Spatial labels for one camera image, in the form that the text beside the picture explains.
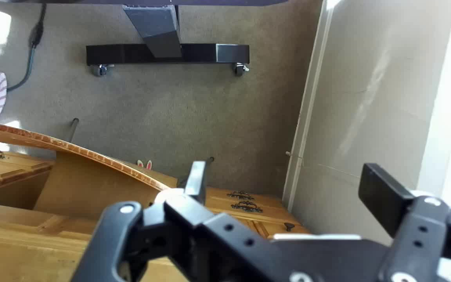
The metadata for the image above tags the white cabinet panel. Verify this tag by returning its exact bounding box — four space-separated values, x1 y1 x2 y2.
293 0 451 247

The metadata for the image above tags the black floor cable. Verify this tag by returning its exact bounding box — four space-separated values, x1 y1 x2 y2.
5 0 49 96

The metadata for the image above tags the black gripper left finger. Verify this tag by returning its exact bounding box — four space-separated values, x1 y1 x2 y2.
71 160 208 282

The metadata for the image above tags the table base with casters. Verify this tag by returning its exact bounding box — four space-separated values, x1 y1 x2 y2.
85 0 252 78

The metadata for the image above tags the wooden chair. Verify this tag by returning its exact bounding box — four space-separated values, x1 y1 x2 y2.
0 119 180 221

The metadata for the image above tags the wooden desk with drawers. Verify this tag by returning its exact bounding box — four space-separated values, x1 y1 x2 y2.
0 147 310 282

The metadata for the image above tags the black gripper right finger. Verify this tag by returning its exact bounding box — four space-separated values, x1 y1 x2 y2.
357 161 451 282

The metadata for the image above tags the white door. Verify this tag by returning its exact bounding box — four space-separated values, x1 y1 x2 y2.
280 0 342 213

